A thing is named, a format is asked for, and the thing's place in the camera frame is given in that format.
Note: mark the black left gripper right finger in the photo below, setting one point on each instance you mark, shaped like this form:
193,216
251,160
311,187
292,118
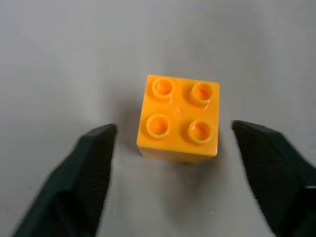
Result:
276,177

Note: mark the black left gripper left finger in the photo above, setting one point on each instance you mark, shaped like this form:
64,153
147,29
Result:
74,182

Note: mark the yellow studded building block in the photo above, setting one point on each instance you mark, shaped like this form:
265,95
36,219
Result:
179,118

